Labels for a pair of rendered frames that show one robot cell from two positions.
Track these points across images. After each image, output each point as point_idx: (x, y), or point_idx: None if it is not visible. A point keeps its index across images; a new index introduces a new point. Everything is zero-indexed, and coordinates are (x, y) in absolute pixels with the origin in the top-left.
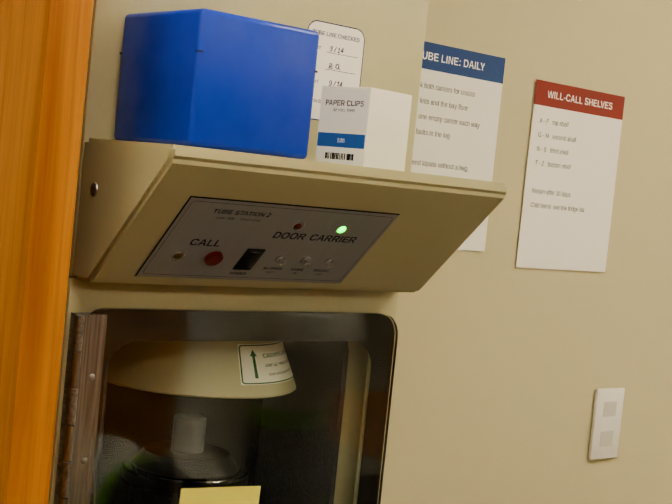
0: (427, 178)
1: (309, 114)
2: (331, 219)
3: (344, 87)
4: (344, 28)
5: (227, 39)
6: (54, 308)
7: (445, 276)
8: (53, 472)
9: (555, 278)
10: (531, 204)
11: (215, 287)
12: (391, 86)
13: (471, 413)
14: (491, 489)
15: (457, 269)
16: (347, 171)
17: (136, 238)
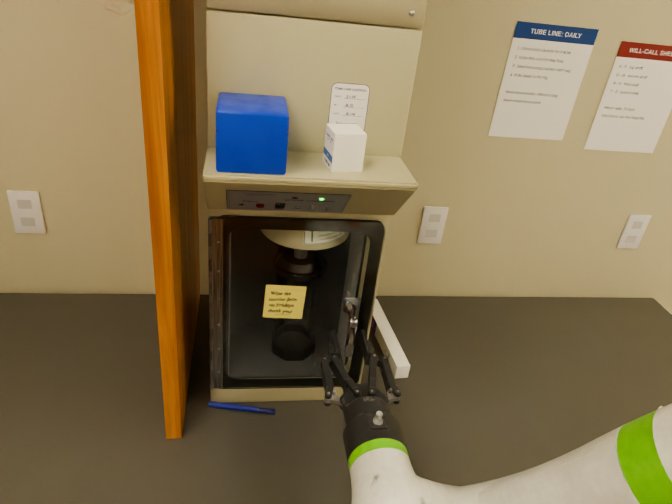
0: (359, 183)
1: (284, 155)
2: (312, 196)
3: (330, 128)
4: (356, 85)
5: (231, 124)
6: (165, 232)
7: (532, 152)
8: None
9: (612, 155)
10: (602, 115)
11: None
12: (388, 112)
13: (539, 219)
14: (546, 254)
15: (541, 149)
16: (306, 181)
17: (214, 199)
